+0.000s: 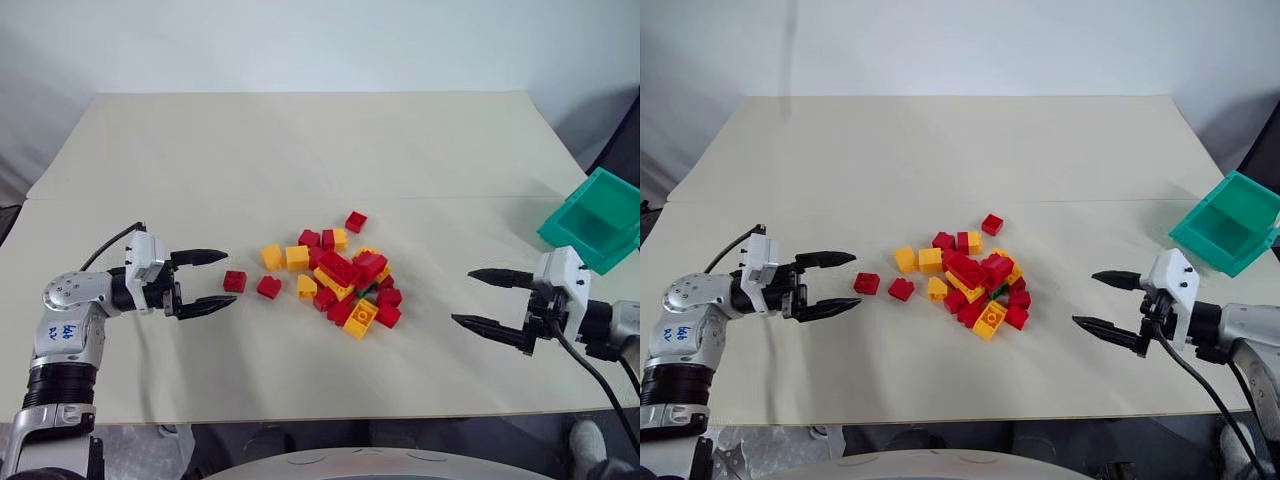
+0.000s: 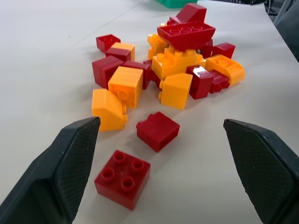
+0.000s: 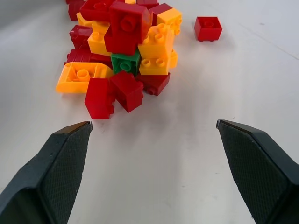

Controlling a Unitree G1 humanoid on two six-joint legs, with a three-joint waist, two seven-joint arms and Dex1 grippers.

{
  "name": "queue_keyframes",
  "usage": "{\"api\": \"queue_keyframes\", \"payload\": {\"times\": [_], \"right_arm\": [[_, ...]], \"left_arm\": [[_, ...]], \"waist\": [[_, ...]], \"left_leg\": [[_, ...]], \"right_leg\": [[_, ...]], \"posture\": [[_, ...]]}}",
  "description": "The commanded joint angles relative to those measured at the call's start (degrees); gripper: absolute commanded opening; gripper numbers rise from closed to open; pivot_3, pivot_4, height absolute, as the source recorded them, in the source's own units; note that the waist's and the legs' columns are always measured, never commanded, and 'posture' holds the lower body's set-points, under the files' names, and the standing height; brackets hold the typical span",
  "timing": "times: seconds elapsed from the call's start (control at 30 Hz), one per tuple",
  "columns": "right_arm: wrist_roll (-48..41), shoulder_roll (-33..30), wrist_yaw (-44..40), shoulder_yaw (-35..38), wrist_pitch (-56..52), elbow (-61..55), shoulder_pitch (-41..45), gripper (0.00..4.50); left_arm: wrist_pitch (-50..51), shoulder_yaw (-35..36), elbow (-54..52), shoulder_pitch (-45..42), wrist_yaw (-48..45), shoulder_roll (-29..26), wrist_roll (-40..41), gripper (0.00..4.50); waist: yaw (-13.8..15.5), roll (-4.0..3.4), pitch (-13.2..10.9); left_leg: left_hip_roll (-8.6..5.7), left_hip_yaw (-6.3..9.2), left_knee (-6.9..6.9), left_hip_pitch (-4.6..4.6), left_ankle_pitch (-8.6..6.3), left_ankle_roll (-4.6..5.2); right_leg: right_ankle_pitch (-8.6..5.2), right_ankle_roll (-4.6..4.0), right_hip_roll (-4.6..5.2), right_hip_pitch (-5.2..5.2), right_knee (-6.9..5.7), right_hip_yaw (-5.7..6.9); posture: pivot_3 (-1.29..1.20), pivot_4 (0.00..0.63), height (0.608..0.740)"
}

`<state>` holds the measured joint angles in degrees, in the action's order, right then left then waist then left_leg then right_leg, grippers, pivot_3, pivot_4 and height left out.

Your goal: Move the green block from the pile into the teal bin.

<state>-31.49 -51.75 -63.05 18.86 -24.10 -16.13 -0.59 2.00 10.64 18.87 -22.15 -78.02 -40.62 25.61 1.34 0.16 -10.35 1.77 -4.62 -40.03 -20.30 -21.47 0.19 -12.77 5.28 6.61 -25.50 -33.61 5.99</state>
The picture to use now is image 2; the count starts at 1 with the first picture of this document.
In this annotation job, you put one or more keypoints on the glossy red sloped block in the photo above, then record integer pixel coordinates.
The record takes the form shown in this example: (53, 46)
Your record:
(201, 81)

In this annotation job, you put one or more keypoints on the orange sloped block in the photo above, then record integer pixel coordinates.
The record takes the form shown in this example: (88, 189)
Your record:
(106, 109)
(175, 91)

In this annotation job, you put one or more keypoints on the red studded plastic brick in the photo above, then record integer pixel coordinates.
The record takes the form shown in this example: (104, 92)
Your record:
(219, 81)

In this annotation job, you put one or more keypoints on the green container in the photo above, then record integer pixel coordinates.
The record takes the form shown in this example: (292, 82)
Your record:
(174, 3)

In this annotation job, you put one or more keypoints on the small red block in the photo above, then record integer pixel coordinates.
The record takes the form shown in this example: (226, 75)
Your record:
(107, 42)

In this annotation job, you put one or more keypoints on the red plastic building brick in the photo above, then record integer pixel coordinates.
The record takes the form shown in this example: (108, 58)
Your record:
(187, 35)

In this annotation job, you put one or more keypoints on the small green object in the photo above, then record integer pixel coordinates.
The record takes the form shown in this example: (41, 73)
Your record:
(199, 51)

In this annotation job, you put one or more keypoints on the orange curved plastic brick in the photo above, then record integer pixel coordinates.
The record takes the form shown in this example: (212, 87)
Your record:
(231, 68)

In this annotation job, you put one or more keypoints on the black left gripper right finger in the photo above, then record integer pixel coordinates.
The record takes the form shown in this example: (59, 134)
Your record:
(264, 168)

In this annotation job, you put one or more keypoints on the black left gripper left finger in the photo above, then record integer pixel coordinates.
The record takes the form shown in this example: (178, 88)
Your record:
(58, 172)

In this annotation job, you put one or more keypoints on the red square four-stud brick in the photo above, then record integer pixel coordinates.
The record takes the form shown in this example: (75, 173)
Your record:
(121, 179)

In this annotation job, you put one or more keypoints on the orange square block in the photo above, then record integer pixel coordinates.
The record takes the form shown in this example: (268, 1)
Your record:
(125, 81)
(127, 47)

